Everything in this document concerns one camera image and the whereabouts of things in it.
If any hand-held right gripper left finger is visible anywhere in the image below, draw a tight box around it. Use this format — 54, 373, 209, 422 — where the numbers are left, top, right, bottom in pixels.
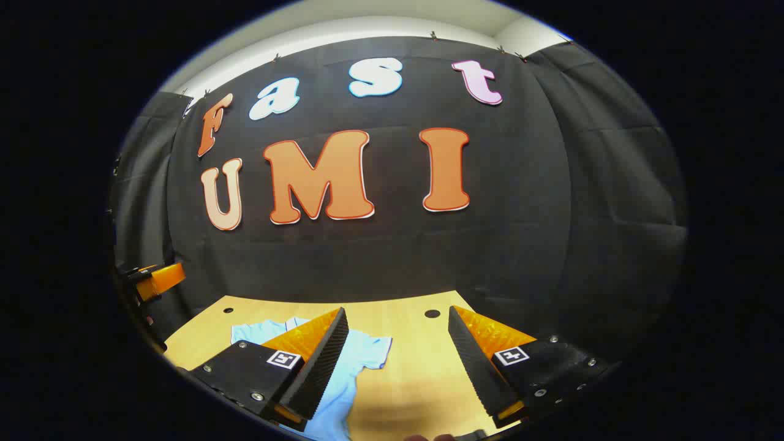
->
189, 307, 350, 433

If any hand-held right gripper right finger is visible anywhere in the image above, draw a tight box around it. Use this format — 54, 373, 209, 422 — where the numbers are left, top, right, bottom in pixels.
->
448, 306, 614, 430

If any light blue T-shirt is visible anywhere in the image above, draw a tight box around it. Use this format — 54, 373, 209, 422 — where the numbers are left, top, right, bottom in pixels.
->
231, 317, 393, 441

